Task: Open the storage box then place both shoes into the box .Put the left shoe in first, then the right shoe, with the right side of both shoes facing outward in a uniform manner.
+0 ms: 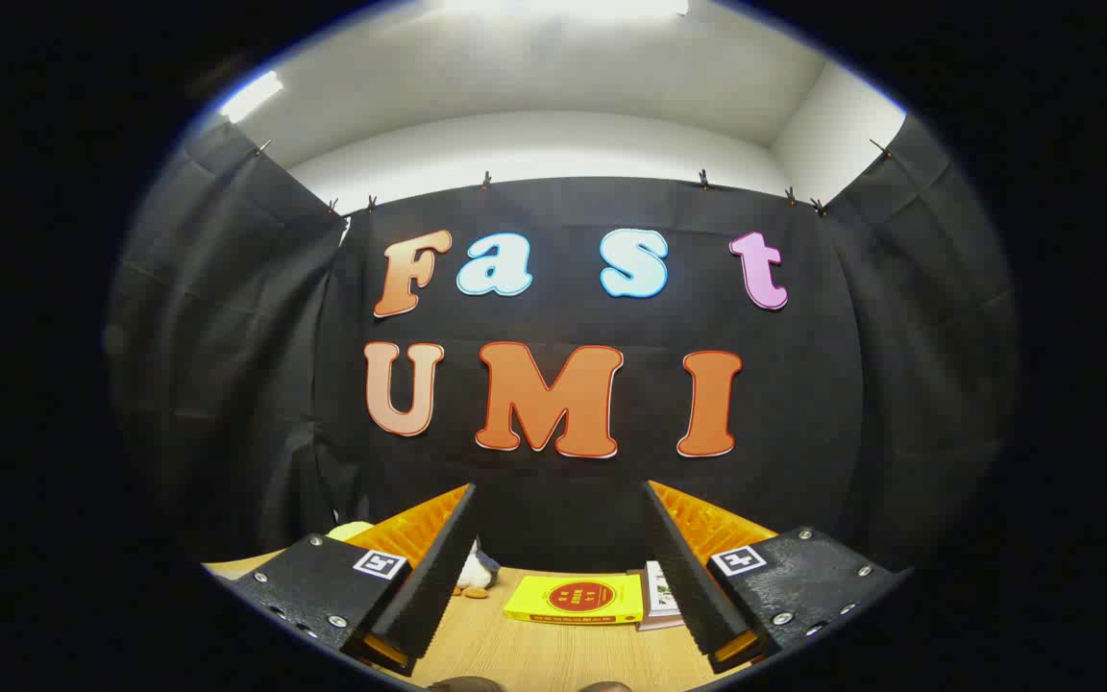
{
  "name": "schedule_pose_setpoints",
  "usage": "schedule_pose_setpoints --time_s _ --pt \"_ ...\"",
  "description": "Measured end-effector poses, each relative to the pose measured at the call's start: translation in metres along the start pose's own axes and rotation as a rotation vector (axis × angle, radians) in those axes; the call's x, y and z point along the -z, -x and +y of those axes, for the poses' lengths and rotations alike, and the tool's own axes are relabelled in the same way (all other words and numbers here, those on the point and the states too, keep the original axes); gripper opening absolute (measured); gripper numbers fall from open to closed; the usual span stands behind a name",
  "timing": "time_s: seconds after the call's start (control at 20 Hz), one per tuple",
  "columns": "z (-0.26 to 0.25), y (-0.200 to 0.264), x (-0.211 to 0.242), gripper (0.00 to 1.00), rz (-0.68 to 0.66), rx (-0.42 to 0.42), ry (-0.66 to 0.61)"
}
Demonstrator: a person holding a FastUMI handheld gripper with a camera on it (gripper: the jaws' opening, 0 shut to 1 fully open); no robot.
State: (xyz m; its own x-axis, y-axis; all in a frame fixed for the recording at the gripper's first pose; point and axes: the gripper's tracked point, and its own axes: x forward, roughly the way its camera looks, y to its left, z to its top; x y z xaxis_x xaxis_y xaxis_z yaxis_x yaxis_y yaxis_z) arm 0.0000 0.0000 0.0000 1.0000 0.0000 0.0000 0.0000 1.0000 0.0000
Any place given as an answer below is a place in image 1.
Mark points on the yellow bun plush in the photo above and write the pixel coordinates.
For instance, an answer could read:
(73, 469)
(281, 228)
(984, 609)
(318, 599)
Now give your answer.
(352, 531)

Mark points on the ceiling light panel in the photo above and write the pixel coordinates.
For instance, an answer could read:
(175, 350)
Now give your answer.
(251, 96)

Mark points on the yellow book red circle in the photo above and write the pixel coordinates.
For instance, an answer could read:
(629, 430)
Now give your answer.
(578, 598)

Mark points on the illustrated cover white book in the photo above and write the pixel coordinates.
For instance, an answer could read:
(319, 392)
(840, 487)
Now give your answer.
(661, 591)

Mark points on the blue white penguin plush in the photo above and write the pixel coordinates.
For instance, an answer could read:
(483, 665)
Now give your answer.
(473, 575)

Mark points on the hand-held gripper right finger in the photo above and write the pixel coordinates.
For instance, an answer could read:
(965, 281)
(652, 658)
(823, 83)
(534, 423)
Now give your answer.
(693, 586)

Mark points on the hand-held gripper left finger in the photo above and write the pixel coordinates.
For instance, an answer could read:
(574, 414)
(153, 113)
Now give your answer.
(429, 586)

